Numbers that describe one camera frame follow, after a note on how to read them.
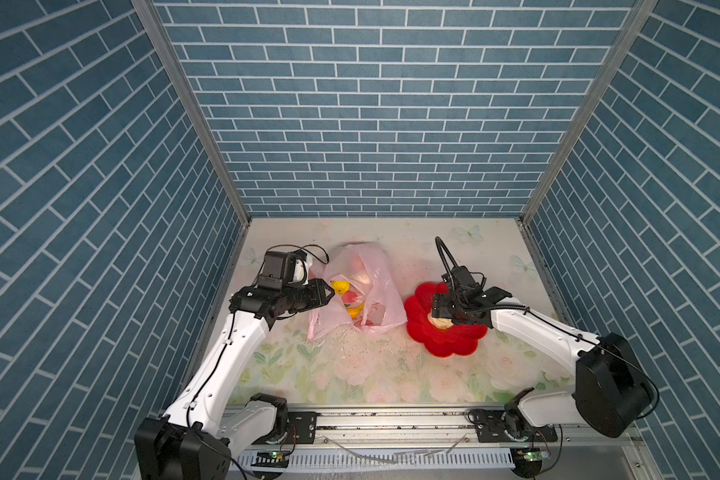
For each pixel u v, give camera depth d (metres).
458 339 0.87
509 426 0.66
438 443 0.72
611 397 0.43
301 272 0.66
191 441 0.37
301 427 0.74
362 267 0.97
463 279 0.68
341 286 0.95
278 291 0.58
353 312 0.93
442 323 0.88
